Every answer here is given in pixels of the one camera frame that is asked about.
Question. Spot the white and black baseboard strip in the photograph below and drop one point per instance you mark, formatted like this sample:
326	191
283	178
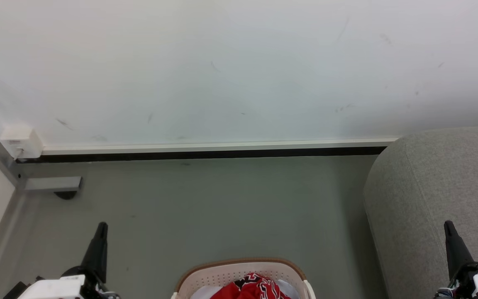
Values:
222	151

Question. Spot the white wall junction box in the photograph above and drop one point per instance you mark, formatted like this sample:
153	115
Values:
22	142

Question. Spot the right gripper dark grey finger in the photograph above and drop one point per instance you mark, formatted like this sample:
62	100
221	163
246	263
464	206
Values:
455	249

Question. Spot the black round foot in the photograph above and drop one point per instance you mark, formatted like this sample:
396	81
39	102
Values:
65	195

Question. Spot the red garment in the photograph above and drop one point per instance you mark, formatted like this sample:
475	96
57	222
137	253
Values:
255	288

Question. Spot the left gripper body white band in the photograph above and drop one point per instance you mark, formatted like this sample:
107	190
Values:
56	288

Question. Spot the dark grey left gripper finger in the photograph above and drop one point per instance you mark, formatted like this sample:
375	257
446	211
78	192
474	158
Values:
98	253

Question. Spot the beige perforated laundry basket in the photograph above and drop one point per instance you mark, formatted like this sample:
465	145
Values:
222	274

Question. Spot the grey fabric sofa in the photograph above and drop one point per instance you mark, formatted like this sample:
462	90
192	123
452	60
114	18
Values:
421	199

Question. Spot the white garment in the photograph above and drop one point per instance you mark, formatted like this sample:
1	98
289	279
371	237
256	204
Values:
203	294

